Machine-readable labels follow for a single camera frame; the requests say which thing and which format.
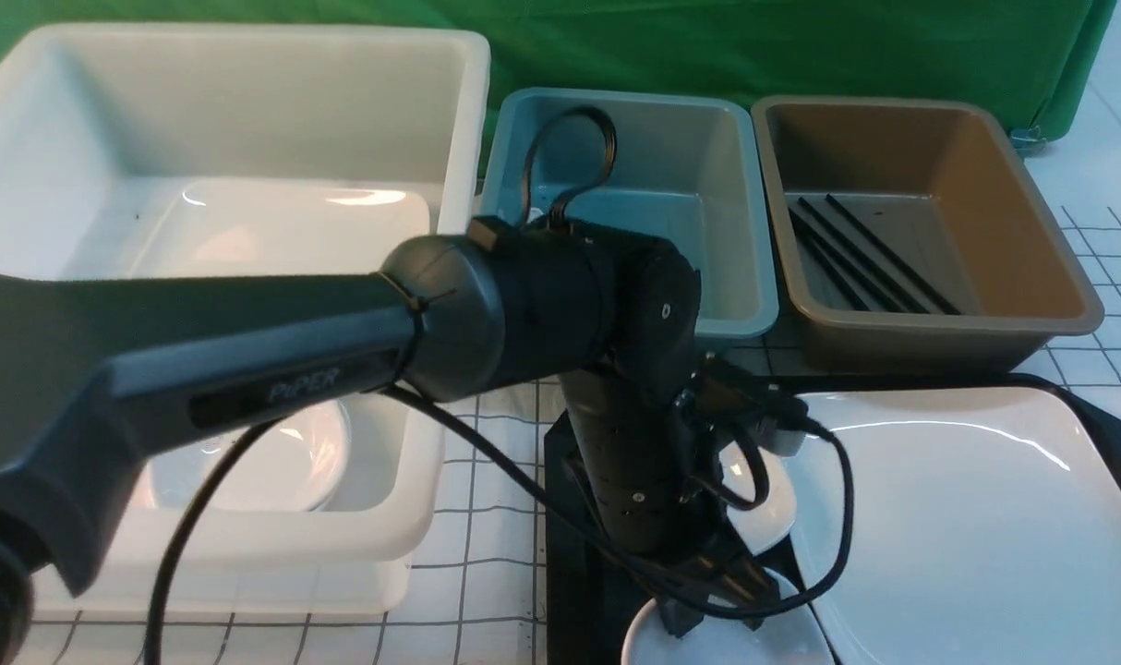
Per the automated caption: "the black serving tray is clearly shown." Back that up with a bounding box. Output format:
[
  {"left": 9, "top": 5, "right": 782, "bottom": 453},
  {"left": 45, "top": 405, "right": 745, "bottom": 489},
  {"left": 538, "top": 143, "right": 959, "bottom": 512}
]
[{"left": 536, "top": 371, "right": 1121, "bottom": 664}]

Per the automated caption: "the metal clip on backdrop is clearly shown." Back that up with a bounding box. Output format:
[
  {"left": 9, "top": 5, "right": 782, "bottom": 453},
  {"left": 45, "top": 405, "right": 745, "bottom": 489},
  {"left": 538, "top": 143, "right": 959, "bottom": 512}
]
[{"left": 1008, "top": 127, "right": 1049, "bottom": 155}]

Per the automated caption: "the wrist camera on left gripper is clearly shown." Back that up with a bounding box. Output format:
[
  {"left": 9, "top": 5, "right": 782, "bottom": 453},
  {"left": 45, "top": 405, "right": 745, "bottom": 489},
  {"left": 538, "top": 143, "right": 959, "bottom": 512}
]
[{"left": 680, "top": 355, "right": 831, "bottom": 458}]

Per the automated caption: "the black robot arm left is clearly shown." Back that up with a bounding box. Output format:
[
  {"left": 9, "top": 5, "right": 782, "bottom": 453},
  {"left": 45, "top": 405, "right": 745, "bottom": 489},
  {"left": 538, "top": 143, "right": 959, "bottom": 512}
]
[{"left": 0, "top": 216, "right": 777, "bottom": 664}]

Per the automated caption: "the large white plastic bin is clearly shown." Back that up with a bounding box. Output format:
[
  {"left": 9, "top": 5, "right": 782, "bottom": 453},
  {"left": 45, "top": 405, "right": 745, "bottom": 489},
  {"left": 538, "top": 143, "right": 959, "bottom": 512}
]
[{"left": 0, "top": 24, "right": 490, "bottom": 611}]

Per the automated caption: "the black chopstick in brown bin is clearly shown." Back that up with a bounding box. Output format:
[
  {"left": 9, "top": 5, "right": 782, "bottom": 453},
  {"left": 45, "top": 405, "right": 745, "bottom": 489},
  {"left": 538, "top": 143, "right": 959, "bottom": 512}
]
[{"left": 824, "top": 194, "right": 963, "bottom": 315}]

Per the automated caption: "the brown plastic bin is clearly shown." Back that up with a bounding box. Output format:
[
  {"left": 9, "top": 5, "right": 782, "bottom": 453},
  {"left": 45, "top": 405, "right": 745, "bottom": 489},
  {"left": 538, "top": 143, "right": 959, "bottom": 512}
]
[{"left": 751, "top": 96, "right": 1104, "bottom": 375}]

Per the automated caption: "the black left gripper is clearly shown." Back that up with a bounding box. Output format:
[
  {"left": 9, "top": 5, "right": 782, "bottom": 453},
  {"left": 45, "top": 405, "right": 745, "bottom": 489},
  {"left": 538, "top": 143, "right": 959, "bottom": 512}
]
[{"left": 561, "top": 366, "right": 781, "bottom": 639}]

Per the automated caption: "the large white rice plate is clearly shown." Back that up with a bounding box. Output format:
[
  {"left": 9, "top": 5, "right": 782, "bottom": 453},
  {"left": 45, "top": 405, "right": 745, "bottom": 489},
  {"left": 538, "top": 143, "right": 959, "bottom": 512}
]
[{"left": 802, "top": 386, "right": 1121, "bottom": 664}]

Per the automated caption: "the green cloth backdrop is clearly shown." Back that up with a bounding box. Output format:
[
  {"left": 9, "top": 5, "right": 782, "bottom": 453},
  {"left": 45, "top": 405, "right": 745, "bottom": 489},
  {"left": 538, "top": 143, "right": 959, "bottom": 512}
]
[{"left": 0, "top": 1, "right": 1117, "bottom": 140}]

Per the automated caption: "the white checked tablecloth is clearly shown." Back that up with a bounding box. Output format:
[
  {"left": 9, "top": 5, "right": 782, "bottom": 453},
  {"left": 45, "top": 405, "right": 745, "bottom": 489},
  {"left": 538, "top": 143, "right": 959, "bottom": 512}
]
[{"left": 6, "top": 194, "right": 1121, "bottom": 665}]

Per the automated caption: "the white square plate in bin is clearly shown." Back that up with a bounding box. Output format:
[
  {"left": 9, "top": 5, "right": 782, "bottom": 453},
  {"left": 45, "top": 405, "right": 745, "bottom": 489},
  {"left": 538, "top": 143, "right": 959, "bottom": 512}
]
[{"left": 117, "top": 177, "right": 430, "bottom": 278}]

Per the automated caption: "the white bowl in bin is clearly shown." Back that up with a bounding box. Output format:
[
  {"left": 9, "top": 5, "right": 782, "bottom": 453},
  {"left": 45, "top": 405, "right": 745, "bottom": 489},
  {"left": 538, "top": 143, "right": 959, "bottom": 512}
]
[{"left": 133, "top": 401, "right": 351, "bottom": 511}]

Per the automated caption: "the blue plastic bin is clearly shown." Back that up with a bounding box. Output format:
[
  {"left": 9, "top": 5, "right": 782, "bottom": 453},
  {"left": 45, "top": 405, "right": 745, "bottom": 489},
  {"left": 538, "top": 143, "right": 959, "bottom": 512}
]
[{"left": 478, "top": 87, "right": 779, "bottom": 352}]

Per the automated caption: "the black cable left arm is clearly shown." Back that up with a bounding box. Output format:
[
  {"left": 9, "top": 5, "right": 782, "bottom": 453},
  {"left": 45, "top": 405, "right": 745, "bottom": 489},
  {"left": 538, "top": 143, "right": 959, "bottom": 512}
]
[{"left": 143, "top": 107, "right": 855, "bottom": 665}]

